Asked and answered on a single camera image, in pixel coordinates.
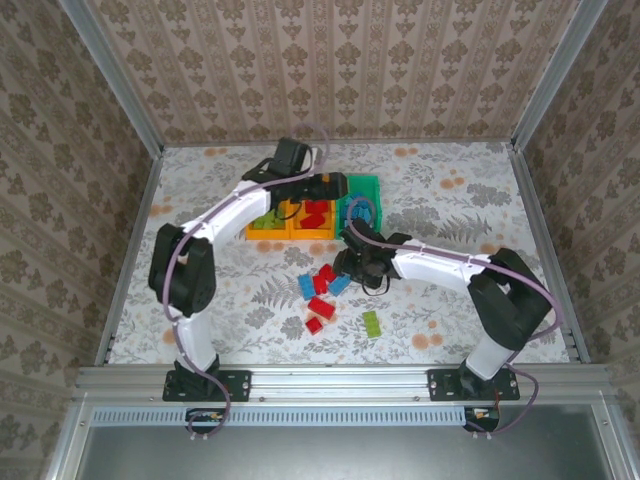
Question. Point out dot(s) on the right aluminium table edge rail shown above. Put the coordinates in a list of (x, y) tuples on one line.
[(540, 225)]

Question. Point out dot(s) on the aluminium table edge rail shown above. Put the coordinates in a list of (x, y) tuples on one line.
[(148, 200), (540, 225)]

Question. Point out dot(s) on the green plastic bin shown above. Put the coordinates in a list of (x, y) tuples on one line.
[(369, 180)]

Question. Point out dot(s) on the grey metal sheet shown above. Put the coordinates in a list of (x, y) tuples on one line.
[(325, 455)]

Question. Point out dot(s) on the orange plastic bin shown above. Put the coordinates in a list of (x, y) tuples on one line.
[(315, 234), (270, 235)]

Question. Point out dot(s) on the aluminium frame post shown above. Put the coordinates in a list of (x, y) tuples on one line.
[(555, 70), (115, 80)]

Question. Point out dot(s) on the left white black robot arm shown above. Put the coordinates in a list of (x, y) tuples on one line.
[(235, 210)]

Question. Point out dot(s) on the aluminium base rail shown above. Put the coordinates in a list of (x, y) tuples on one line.
[(340, 382)]

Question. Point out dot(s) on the right aluminium frame post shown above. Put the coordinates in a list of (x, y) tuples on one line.
[(555, 70)]

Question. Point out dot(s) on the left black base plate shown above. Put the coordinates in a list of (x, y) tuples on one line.
[(240, 385)]

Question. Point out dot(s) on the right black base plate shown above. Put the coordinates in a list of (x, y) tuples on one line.
[(440, 385)]

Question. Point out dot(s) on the left aluminium table edge rail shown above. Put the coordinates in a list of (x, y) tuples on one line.
[(148, 200)]

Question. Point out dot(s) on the left aluminium frame post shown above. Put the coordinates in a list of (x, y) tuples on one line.
[(115, 80)]

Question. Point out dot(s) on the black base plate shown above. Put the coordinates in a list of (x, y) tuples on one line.
[(240, 385), (440, 385)]

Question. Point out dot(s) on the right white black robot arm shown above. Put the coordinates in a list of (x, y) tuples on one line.
[(435, 267)]

